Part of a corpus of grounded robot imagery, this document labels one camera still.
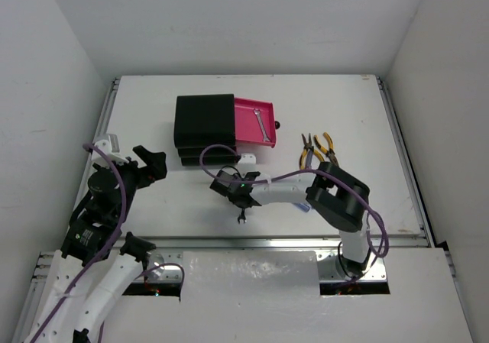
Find large silver wrench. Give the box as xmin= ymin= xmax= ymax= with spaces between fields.
xmin=237 ymin=208 xmax=247 ymax=225

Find small silver wrench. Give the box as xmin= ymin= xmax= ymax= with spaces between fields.
xmin=253 ymin=108 xmax=270 ymax=142

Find pink top drawer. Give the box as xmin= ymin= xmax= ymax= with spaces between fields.
xmin=234 ymin=97 xmax=277 ymax=148

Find blue screwdriver red collar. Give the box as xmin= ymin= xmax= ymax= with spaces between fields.
xmin=296 ymin=203 xmax=311 ymax=212

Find purple screwdriver thin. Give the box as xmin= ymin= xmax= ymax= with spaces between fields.
xmin=306 ymin=146 xmax=314 ymax=168

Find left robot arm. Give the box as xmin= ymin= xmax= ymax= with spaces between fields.
xmin=25 ymin=140 xmax=167 ymax=342

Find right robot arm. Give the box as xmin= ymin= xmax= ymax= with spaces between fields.
xmin=210 ymin=162 xmax=371 ymax=279

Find black drawer cabinet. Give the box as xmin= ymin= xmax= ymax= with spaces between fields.
xmin=173 ymin=94 xmax=237 ymax=167

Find yellow long-nose pliers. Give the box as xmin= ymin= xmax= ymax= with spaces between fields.
xmin=299 ymin=134 xmax=325 ymax=170

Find white front cover panel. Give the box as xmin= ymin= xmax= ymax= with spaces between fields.
xmin=181 ymin=250 xmax=320 ymax=302

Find yellow combination pliers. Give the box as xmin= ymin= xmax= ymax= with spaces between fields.
xmin=313 ymin=132 xmax=339 ymax=167

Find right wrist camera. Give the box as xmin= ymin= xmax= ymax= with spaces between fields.
xmin=238 ymin=153 xmax=256 ymax=166

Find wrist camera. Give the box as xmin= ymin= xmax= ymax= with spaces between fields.
xmin=93 ymin=133 xmax=128 ymax=164
xmin=238 ymin=153 xmax=256 ymax=166

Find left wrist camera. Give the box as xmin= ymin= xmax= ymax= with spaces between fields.
xmin=93 ymin=133 xmax=128 ymax=164

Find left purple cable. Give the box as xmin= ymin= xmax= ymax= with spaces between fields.
xmin=26 ymin=140 xmax=185 ymax=343

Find aluminium frame rail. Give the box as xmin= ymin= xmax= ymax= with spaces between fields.
xmin=32 ymin=238 xmax=456 ymax=286

